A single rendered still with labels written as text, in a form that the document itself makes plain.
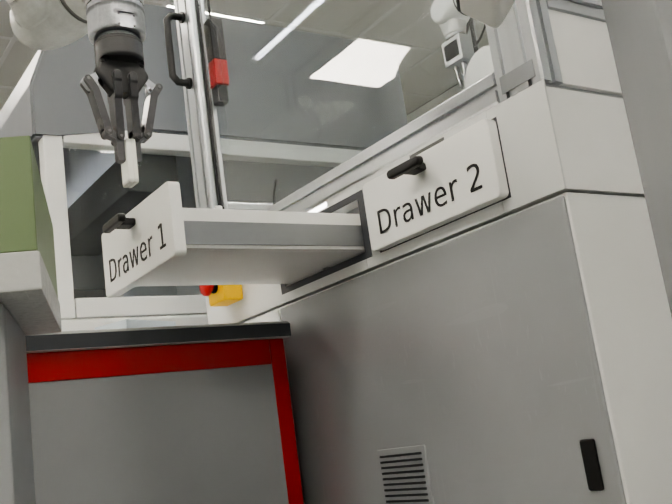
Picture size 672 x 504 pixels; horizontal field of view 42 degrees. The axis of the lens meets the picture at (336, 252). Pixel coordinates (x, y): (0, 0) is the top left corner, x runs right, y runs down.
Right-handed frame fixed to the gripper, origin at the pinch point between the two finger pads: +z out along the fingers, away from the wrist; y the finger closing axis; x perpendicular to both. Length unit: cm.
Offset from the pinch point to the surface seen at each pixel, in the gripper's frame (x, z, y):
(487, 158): -42, 12, 33
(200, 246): -9.7, 15.7, 5.7
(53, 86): 82, -51, 15
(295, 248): -9.8, 15.8, 21.7
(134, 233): 2.6, 10.4, 0.9
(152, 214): -4.9, 9.6, 0.9
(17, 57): 327, -182, 74
